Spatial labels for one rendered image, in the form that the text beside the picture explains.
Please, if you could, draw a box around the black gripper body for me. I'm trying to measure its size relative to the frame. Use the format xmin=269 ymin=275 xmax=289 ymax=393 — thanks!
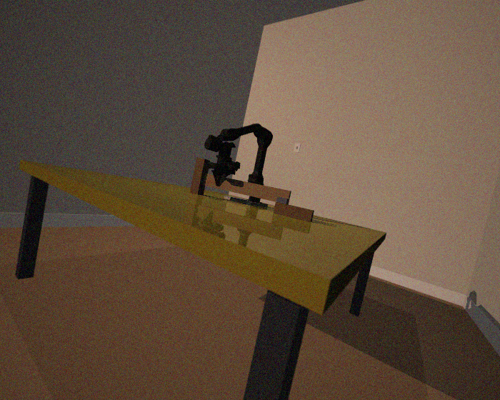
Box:
xmin=206 ymin=153 xmax=236 ymax=175

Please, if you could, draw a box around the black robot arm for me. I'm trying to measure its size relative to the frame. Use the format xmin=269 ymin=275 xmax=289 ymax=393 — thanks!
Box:
xmin=204 ymin=124 xmax=273 ymax=185

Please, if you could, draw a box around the long brown wooden rail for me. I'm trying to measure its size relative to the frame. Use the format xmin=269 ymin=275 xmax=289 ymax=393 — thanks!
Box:
xmin=203 ymin=174 xmax=291 ymax=205

